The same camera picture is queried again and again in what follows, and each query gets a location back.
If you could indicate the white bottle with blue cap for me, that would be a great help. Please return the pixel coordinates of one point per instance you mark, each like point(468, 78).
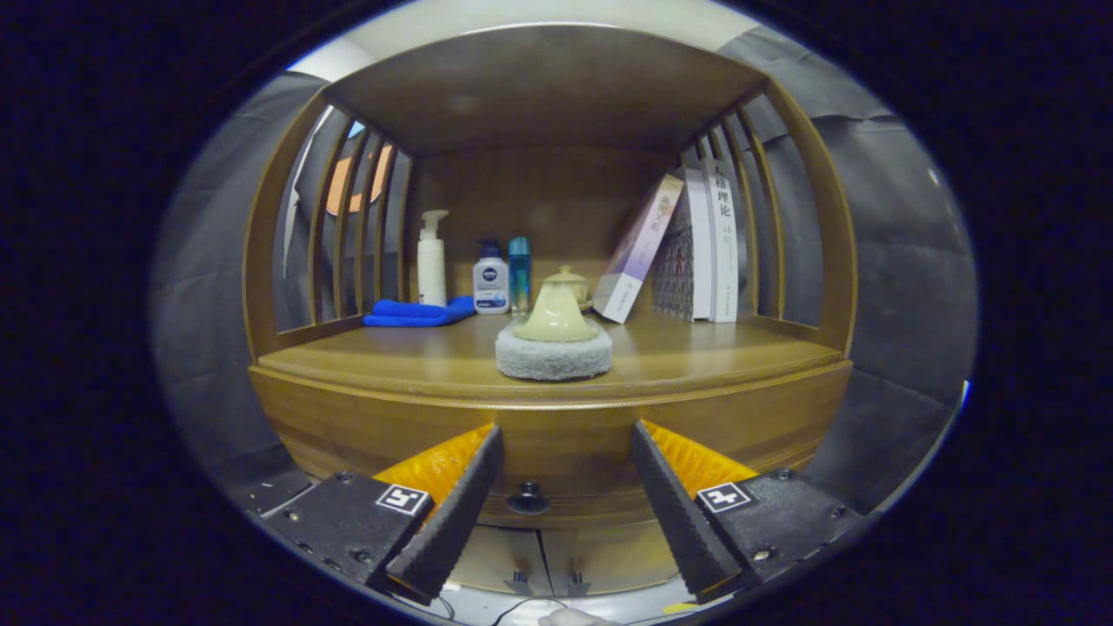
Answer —
point(491, 287)

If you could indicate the purple and white book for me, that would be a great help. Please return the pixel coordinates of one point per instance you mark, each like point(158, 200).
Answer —
point(639, 248)

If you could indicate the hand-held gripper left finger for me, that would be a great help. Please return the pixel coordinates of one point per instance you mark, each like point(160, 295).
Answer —
point(461, 513)

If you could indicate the brown wooden countertop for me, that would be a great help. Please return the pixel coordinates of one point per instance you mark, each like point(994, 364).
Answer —
point(696, 356)

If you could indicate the beige scrub brush grey pad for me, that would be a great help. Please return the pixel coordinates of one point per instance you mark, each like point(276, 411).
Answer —
point(554, 356)

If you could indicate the black round drawer knob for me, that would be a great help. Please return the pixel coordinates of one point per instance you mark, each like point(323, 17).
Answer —
point(528, 500)

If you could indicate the white pump bottle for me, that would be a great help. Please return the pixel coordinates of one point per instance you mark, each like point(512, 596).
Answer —
point(431, 269)

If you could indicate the wooden cabinet door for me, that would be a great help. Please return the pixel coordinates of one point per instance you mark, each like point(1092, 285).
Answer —
point(504, 552)
point(609, 552)

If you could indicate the brown wooden cabinet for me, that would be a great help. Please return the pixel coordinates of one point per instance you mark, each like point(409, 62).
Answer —
point(539, 87)

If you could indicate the white object on floor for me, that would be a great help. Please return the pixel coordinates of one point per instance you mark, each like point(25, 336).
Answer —
point(574, 618)

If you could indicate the grey patterned book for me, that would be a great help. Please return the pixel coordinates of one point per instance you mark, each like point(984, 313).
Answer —
point(674, 269)

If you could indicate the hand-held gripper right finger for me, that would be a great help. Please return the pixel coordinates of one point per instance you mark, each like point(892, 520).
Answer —
point(678, 513)

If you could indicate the slim teal bottle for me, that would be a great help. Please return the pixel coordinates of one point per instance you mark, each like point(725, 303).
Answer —
point(519, 274)

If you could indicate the blue folded cloth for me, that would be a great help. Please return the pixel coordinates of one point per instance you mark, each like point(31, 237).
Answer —
point(409, 311)

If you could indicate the beige lidded teacup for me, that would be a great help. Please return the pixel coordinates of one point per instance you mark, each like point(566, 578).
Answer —
point(569, 278)

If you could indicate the brown wooden drawer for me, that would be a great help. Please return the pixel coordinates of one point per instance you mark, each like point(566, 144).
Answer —
point(565, 443)

